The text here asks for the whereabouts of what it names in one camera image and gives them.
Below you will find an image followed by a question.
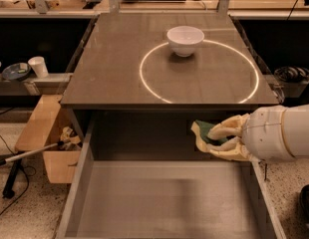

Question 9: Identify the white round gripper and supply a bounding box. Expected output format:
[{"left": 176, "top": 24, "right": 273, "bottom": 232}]
[{"left": 206, "top": 106, "right": 295, "bottom": 162}]

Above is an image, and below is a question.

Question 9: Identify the green and yellow sponge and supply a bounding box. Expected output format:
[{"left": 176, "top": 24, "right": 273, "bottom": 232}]
[{"left": 190, "top": 119, "right": 227, "bottom": 152}]

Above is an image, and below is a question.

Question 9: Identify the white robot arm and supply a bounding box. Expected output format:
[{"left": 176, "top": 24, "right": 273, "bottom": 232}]
[{"left": 205, "top": 105, "right": 309, "bottom": 162}]

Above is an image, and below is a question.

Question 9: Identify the grey open top drawer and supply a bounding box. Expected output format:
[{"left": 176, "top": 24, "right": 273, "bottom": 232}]
[{"left": 56, "top": 112, "right": 286, "bottom": 239}]

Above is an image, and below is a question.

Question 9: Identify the black shoe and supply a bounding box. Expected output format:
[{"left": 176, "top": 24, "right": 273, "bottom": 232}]
[{"left": 300, "top": 184, "right": 309, "bottom": 221}]

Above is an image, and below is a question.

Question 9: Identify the white ceramic bowl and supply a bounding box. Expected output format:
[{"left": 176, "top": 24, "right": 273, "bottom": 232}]
[{"left": 166, "top": 26, "right": 204, "bottom": 57}]

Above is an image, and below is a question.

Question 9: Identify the grey cabinet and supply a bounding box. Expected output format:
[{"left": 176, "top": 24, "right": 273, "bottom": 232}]
[{"left": 60, "top": 12, "right": 280, "bottom": 141}]

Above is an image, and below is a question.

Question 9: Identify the crumpled paper in box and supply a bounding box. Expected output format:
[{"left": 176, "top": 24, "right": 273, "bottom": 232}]
[{"left": 60, "top": 126, "right": 81, "bottom": 150}]

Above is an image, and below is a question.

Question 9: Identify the silver metal rod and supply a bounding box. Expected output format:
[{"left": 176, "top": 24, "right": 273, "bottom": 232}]
[{"left": 0, "top": 141, "right": 64, "bottom": 166}]

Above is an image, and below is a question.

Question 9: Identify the wooden box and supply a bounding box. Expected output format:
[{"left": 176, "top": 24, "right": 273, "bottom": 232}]
[{"left": 15, "top": 95, "right": 81, "bottom": 183}]

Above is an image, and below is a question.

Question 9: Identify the white paper cup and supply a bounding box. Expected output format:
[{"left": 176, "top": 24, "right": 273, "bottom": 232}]
[{"left": 28, "top": 56, "right": 49, "bottom": 78}]

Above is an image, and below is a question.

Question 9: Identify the blue plate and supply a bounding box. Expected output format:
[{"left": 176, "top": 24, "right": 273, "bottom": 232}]
[{"left": 2, "top": 63, "right": 31, "bottom": 81}]

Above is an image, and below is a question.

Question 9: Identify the black stand leg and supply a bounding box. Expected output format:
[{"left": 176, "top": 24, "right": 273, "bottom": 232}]
[{"left": 2, "top": 159, "right": 22, "bottom": 199}]

